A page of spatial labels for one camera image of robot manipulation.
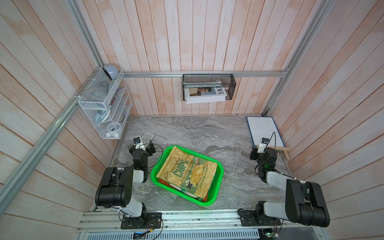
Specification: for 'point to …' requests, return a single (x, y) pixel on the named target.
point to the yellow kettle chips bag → (188, 172)
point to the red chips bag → (168, 183)
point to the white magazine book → (198, 91)
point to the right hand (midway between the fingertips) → (255, 145)
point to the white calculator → (146, 137)
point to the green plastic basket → (160, 158)
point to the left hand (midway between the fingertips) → (144, 142)
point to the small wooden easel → (280, 148)
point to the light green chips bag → (187, 188)
